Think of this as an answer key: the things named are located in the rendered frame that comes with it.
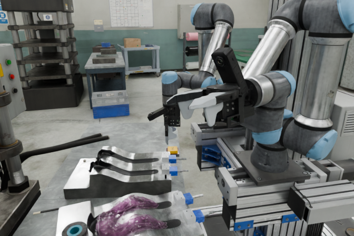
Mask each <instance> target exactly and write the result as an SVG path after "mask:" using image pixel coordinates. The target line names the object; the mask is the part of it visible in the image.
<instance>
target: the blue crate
mask: <svg viewBox="0 0 354 236"><path fill-rule="evenodd" d="M92 108H93V117H94V119H101V118H107V117H117V116H128V115H130V111H129V104H120V105H108V106H96V107H92Z"/></svg>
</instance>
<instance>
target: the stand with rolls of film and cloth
mask: <svg viewBox="0 0 354 236"><path fill-rule="evenodd" d="M227 39H229V42H228V44H225V46H224V48H225V47H231V32H230V33H229V35H228V38H227ZM186 40H187V41H198V33H187V34H186V32H183V72H185V67H186V68H187V69H194V68H199V62H188V63H186V65H185V54H186V56H199V51H198V46H187V47H186V48H185V41H186Z"/></svg>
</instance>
